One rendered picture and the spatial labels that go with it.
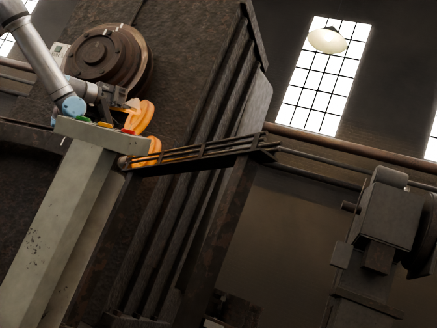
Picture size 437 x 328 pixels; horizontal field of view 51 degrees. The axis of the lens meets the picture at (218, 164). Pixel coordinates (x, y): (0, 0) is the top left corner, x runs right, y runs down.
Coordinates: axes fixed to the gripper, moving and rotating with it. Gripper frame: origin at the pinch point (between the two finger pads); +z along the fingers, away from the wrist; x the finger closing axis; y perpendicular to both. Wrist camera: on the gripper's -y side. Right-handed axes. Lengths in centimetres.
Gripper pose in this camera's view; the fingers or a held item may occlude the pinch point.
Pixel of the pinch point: (140, 113)
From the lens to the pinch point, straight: 188.3
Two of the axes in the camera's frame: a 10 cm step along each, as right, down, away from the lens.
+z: 7.9, 2.0, 5.9
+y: 1.7, -9.8, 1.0
